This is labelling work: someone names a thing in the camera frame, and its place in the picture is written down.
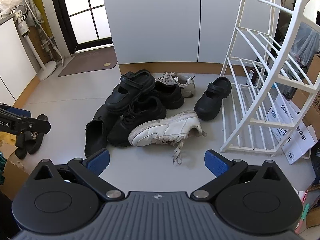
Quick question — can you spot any white shoe rack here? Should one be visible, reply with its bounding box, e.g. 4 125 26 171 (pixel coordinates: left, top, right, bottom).
219 0 320 158

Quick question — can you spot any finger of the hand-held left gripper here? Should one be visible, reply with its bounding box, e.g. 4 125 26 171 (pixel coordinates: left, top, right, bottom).
14 131 27 147
21 119 52 133

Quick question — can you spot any yellow crumpled paper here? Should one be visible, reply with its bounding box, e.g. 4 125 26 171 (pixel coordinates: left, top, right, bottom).
0 131 18 147

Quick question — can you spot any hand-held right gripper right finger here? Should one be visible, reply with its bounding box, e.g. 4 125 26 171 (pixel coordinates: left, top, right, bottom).
191 149 288 201

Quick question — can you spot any black strapped clog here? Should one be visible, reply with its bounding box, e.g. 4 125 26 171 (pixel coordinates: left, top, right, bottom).
84 104 118 158

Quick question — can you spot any white lace-up sneaker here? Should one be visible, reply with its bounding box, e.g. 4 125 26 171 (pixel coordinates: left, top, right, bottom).
155 72 196 98
128 110 207 165

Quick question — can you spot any white paper bag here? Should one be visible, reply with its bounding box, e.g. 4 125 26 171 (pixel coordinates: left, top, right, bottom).
282 124 317 165

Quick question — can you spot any black printed slide sandal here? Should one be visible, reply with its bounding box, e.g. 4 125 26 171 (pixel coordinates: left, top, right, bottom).
15 142 29 159
24 114 48 155

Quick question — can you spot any white cabinet with brown plinth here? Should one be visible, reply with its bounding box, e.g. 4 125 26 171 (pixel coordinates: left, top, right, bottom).
100 0 284 77

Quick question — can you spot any white panelled cabinet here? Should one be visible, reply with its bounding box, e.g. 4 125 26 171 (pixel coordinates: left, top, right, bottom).
0 17 40 102

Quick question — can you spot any green pen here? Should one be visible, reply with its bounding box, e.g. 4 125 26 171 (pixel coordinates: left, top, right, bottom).
299 203 311 223

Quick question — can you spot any white printed box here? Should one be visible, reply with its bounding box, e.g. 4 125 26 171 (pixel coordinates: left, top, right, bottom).
266 94 302 140

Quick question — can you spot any black lace-up sneaker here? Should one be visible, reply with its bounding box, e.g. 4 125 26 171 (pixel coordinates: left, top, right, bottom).
147 81 185 110
107 96 167 147

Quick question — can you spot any clear plastic bag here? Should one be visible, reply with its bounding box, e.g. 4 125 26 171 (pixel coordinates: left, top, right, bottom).
277 21 320 67

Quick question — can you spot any brown cardboard box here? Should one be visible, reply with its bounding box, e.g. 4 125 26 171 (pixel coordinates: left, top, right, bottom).
291 52 320 140
0 142 32 200
295 180 320 234

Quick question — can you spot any brown doormat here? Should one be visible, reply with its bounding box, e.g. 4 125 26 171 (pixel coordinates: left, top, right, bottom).
58 47 118 77

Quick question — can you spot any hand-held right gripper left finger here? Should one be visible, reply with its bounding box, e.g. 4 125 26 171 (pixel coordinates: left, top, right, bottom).
30 149 125 202

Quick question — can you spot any white standing fan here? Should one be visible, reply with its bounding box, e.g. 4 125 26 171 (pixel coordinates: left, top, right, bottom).
10 4 57 81

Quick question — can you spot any white mop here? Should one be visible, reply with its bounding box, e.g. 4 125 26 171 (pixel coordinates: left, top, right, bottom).
24 0 66 63

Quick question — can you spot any black platform clog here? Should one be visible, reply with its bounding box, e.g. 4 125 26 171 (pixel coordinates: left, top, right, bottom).
105 69 156 117
194 77 232 121

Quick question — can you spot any black framed glass door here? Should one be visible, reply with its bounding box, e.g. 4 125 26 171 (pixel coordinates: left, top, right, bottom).
49 0 113 55

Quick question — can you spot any white plastic bag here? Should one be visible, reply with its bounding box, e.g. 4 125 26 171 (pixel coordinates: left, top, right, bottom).
0 0 28 14

